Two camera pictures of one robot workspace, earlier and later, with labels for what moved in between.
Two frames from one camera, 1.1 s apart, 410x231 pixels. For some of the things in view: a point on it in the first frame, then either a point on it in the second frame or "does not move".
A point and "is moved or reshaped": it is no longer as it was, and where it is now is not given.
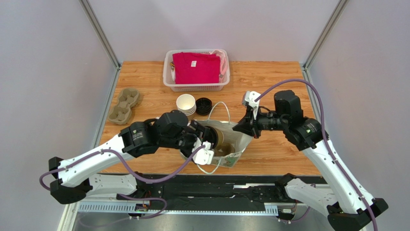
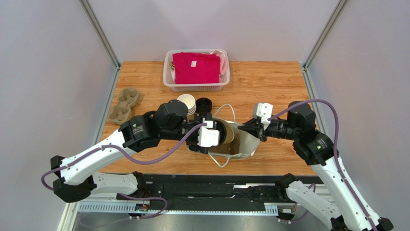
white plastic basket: (169, 76) does not move
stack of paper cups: (186, 104) does not move
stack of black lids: (203, 106) does not move
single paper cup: (220, 137) is moved or reshaped
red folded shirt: (196, 68) does not move
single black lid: (211, 135) is moved or reshaped
